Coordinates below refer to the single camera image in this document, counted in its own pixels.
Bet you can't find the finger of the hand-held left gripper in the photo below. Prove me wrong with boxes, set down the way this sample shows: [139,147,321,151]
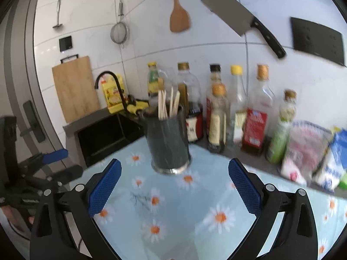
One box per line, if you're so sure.
[18,148,69,172]
[25,165,83,193]

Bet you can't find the wooden cutting board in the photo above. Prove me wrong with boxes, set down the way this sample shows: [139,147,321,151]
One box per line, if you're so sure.
[51,54,101,124]

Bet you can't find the dark sauce bottle red label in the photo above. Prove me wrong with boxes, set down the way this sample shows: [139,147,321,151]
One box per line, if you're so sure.
[172,62,204,144]

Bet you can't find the hanging metal strainer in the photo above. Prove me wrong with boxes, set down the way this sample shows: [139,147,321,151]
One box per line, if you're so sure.
[110,0,131,45]

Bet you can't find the steel cleaver black handle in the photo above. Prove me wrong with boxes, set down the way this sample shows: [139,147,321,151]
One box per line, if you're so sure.
[201,0,287,59]

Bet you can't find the clear bottle red label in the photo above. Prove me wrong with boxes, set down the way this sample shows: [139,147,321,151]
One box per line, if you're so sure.
[241,63,275,156]

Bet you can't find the yellow packet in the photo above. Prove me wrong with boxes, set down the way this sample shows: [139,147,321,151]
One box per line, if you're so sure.
[101,75,127,114]

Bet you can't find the clear bottle yellow cap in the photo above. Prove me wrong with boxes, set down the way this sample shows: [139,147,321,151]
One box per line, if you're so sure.
[226,65,248,147]

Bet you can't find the black cylindrical utensil holder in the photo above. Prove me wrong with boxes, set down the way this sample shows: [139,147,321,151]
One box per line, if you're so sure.
[138,107,192,175]

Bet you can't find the large cooking oil bottle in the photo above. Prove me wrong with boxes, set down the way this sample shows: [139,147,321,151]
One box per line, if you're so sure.
[147,62,174,106]

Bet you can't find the grey door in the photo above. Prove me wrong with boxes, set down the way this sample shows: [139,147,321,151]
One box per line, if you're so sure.
[0,0,83,168]

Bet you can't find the black cap bottle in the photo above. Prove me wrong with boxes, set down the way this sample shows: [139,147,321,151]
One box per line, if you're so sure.
[205,63,228,138]

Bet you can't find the person's left hand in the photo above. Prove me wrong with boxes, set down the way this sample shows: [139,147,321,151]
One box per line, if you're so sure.
[0,206,35,232]

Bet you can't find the hanging wooden spatula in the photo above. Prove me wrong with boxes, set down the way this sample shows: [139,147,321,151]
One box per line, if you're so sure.
[165,0,191,33]

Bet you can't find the blue white packet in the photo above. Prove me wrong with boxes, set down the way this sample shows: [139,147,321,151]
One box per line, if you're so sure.
[312,130,347,191]

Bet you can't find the floral light blue tablecloth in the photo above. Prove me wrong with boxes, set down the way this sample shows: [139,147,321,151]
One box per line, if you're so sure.
[54,137,347,260]

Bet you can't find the black door handle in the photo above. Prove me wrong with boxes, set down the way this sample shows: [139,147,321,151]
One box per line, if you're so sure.
[20,100,46,143]

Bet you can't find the orange cap bottle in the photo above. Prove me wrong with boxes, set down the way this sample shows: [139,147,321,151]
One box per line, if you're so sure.
[207,83,228,153]

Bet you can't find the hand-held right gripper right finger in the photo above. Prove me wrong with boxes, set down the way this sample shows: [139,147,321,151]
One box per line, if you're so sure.
[228,157,319,260]

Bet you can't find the green bottle gold cap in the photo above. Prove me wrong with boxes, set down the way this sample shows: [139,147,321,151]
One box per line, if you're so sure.
[266,89,297,164]

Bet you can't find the bundle of wooden chopsticks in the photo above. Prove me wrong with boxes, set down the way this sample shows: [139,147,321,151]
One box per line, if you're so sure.
[157,86,181,120]

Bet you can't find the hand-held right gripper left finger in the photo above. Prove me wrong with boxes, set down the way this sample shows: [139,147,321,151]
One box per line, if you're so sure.
[29,158,123,260]

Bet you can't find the black wall socket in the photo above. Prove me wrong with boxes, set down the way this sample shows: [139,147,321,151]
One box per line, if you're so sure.
[59,36,73,52]

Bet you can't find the black sink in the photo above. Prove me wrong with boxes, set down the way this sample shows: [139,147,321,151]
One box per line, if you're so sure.
[77,112,147,167]

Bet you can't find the hanging metal spatula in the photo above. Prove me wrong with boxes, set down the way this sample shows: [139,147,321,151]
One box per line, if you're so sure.
[52,0,65,30]

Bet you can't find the black faucet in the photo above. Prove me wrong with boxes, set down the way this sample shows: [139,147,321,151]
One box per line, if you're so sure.
[94,71,131,111]

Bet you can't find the yellow cleaning gloves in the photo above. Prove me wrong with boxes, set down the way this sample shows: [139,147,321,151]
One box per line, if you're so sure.
[126,97,149,114]

